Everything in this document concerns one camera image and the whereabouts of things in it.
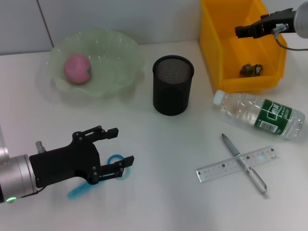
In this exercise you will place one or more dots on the silver ballpoint pen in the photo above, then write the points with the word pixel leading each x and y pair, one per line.
pixel 232 148

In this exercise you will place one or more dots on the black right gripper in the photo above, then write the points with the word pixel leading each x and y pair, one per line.
pixel 276 21

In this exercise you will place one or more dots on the green glass fruit plate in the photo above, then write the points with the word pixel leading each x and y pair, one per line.
pixel 115 62

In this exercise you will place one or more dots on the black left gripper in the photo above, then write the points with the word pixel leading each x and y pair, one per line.
pixel 62 163

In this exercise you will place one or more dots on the yellow plastic bin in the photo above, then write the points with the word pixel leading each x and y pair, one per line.
pixel 240 53

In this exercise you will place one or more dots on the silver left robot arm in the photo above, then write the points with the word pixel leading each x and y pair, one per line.
pixel 16 178

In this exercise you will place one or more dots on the blue scissors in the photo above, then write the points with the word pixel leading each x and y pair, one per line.
pixel 77 191

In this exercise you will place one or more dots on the clear plastic ruler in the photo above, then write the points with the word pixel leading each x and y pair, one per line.
pixel 216 169

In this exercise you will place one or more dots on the black mesh pen cup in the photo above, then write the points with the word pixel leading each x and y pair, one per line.
pixel 172 96

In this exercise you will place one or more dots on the pink toy peach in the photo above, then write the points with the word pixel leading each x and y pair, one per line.
pixel 77 68

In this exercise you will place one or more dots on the clear green-label water bottle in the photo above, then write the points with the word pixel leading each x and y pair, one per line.
pixel 240 108

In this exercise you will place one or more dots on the green plastic wrapper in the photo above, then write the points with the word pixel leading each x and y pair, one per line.
pixel 250 70

